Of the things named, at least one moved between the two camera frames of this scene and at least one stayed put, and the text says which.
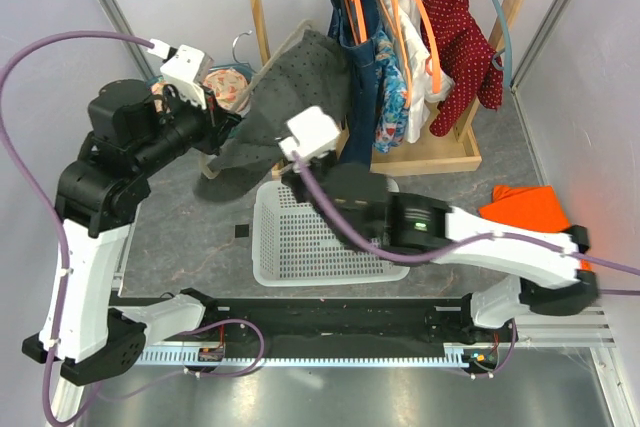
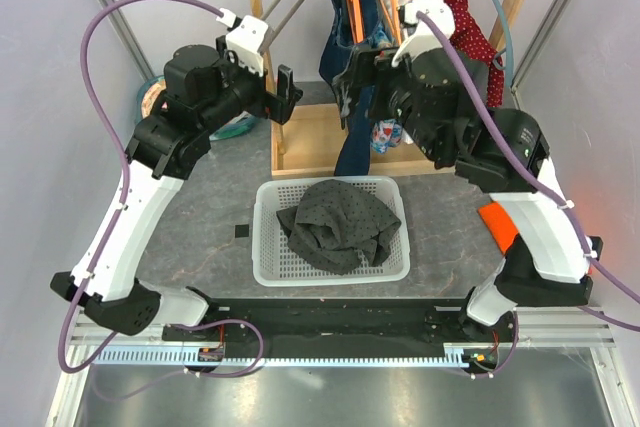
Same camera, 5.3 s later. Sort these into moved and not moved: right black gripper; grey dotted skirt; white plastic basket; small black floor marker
Moved: grey dotted skirt; right black gripper
Not moved: small black floor marker; white plastic basket
